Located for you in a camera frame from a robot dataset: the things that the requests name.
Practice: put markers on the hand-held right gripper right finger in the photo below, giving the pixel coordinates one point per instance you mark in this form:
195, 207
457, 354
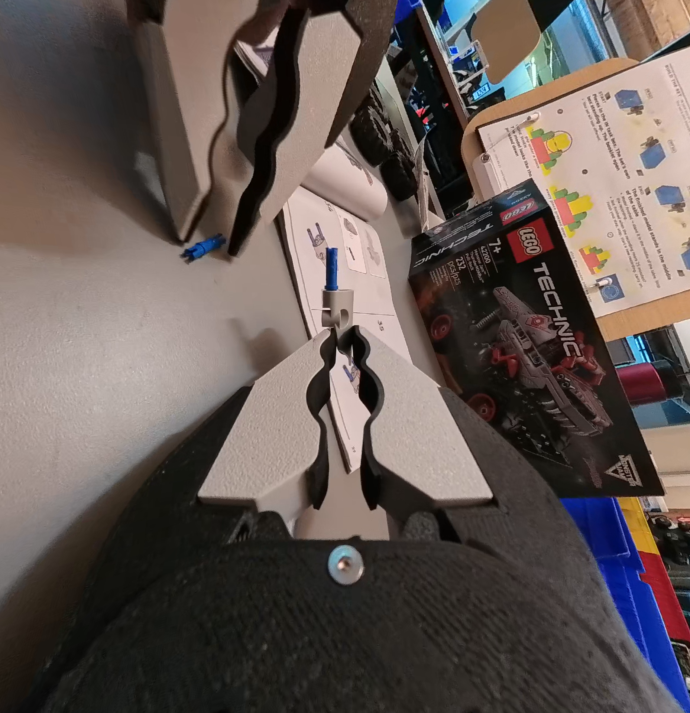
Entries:
428, 440

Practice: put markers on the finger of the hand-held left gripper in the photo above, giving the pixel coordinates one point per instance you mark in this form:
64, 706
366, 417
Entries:
306, 111
194, 100

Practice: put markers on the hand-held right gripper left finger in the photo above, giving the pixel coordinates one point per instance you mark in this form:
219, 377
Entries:
267, 434

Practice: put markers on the blue toy pin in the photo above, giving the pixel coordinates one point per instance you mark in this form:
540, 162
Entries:
332, 267
208, 245

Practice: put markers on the grey toy panel piece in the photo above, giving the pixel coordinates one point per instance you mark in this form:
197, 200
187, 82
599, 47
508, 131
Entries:
338, 301

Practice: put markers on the grey desk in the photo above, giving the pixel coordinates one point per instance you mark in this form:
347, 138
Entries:
99, 334

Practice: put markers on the black toy set box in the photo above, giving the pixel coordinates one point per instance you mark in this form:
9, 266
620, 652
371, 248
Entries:
517, 362

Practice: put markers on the open white instruction booklet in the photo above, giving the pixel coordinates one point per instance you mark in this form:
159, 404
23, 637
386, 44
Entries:
378, 301

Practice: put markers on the yellow storage bin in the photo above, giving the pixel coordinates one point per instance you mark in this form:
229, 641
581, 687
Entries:
637, 523

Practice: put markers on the dark red bin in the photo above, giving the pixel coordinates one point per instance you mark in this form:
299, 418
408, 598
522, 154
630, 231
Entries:
654, 384

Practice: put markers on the blue storage bin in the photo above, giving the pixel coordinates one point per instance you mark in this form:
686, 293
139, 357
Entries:
629, 640

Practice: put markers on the red storage bin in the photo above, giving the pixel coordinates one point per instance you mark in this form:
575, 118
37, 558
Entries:
668, 601

